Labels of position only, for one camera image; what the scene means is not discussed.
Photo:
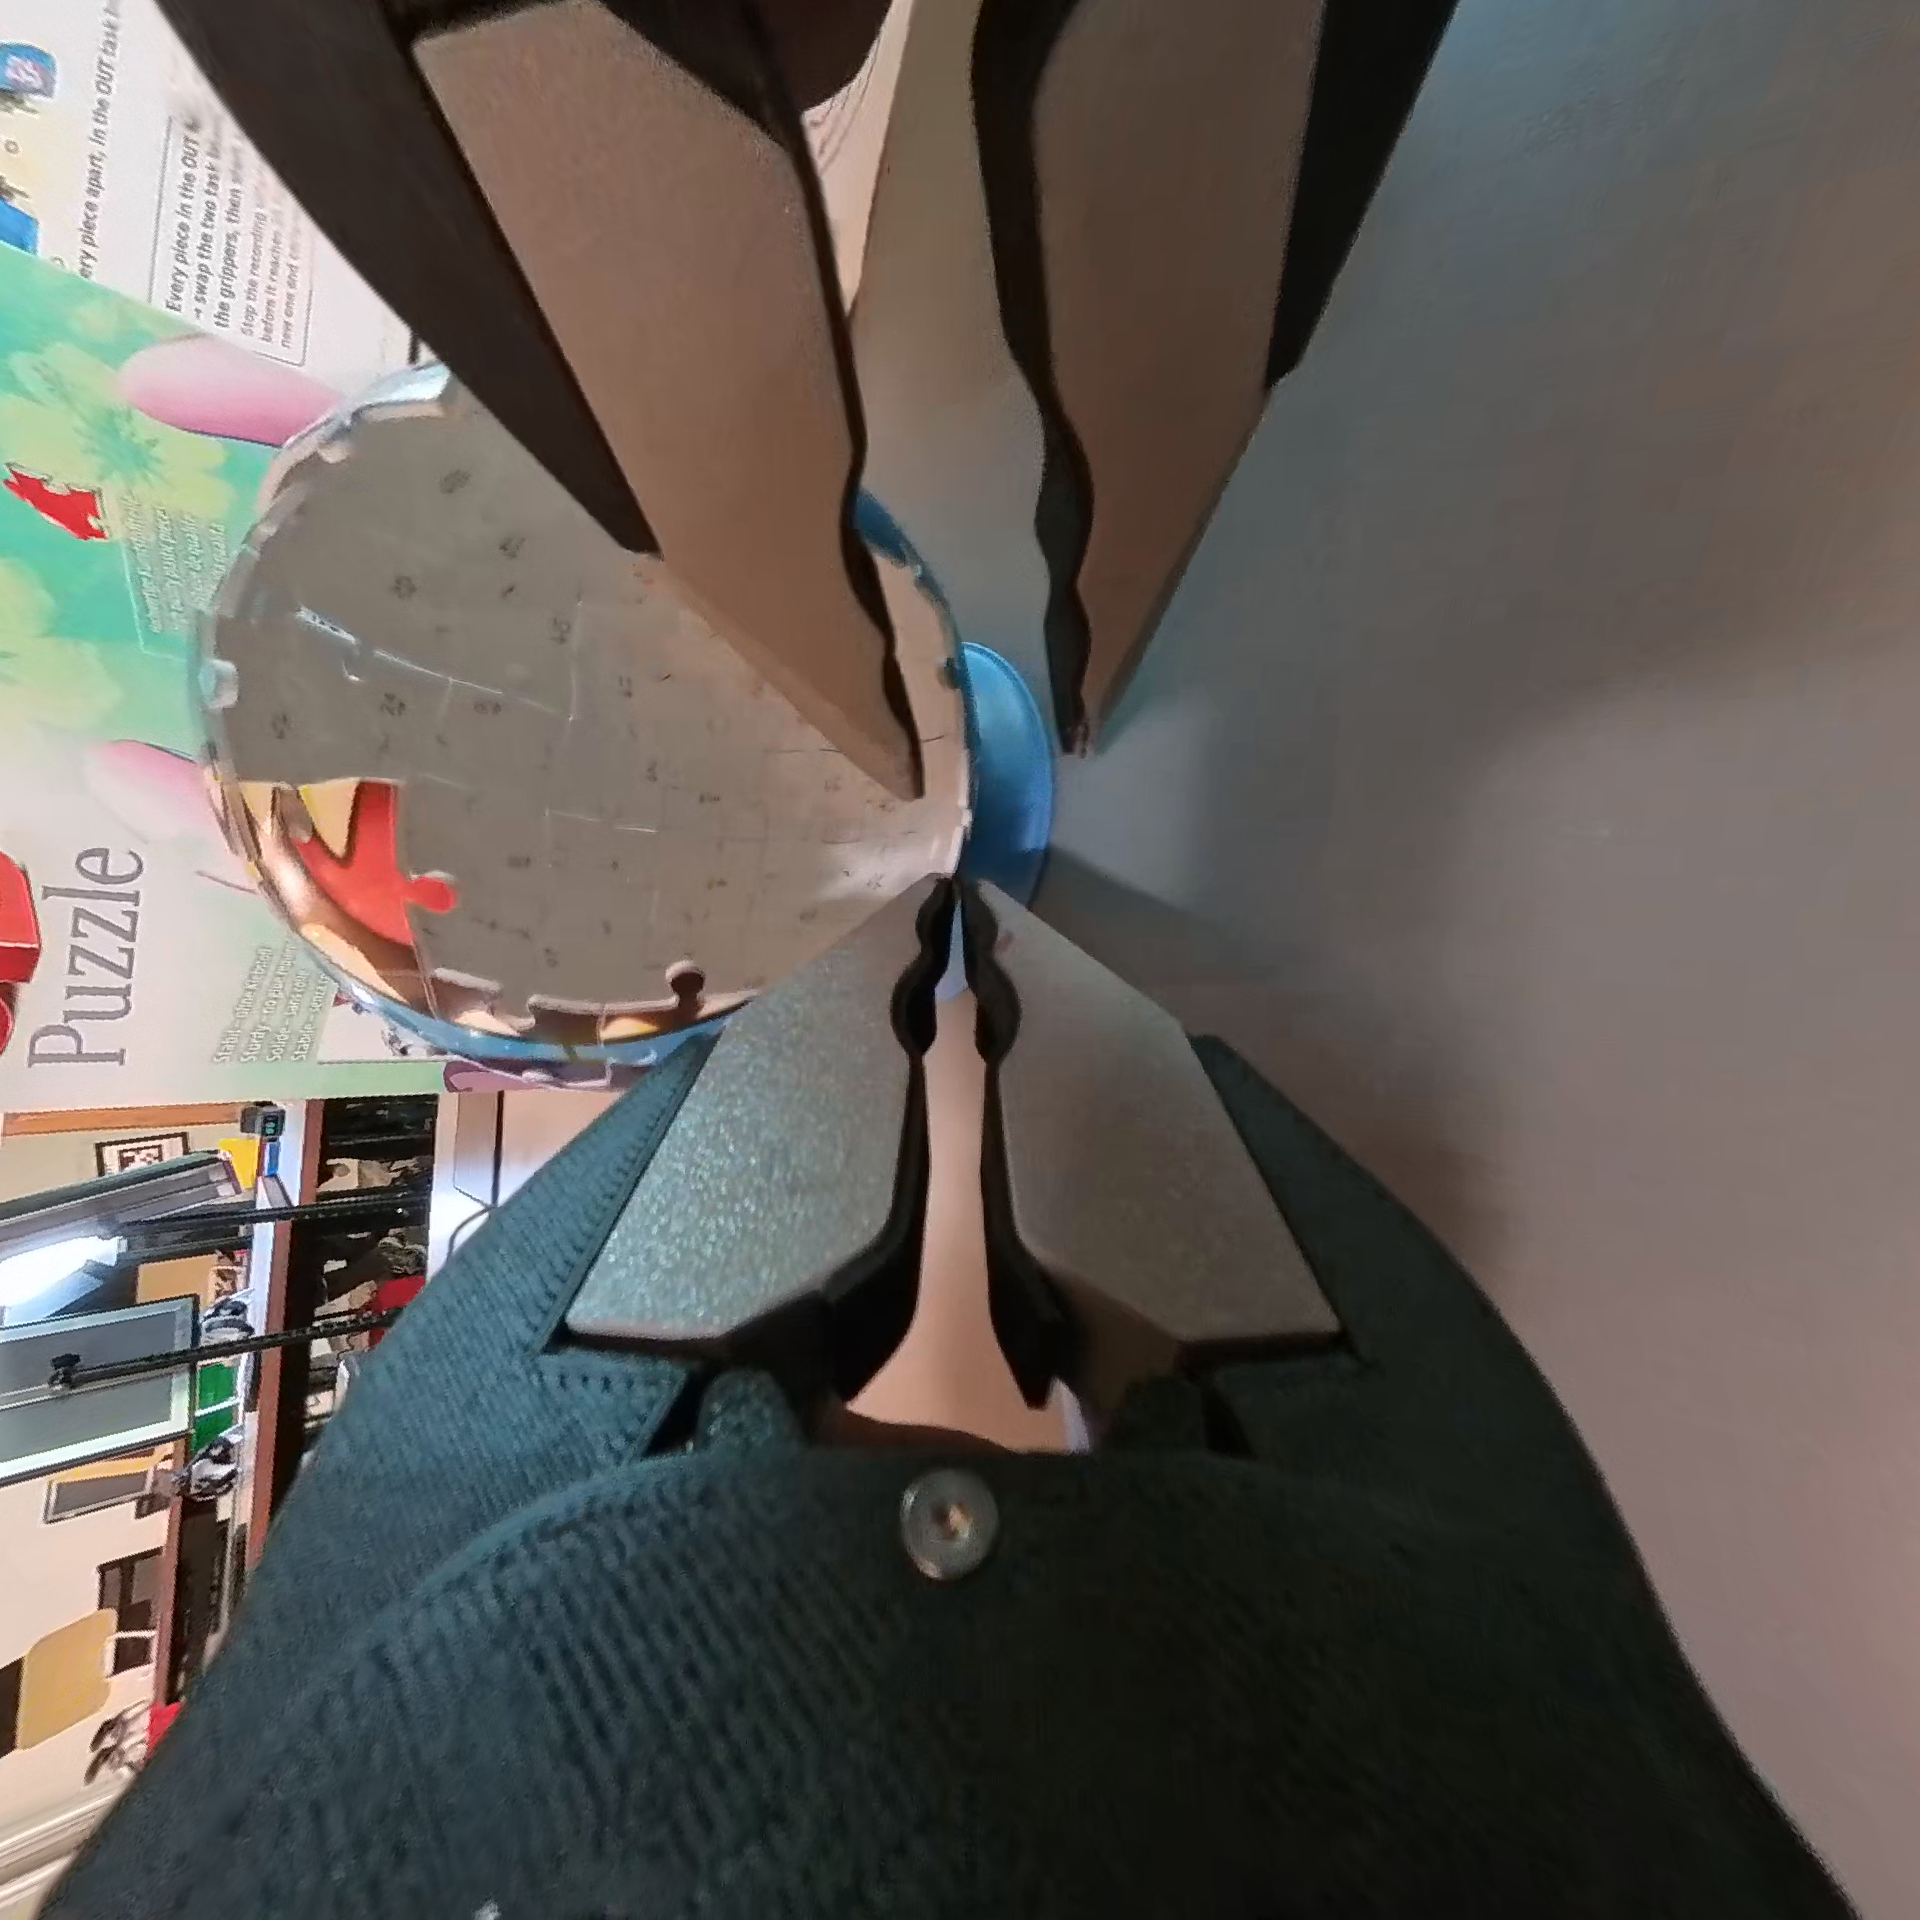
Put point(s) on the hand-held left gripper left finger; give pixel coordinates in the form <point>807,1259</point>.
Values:
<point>750,1168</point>

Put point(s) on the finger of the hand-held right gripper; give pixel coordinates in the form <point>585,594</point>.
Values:
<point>1184,300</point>
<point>672,300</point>

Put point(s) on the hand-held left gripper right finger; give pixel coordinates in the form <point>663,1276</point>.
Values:
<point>1154,1184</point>

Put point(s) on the blue cartoon puzzle ball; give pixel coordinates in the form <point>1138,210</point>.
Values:
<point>601,780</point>

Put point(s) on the colourful puzzle box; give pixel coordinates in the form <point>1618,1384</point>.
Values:
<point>90,493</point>

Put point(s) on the grey framed light panel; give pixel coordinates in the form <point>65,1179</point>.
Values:
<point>90,1393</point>

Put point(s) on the yellow and black wall panel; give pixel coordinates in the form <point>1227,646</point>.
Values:
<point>62,1683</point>

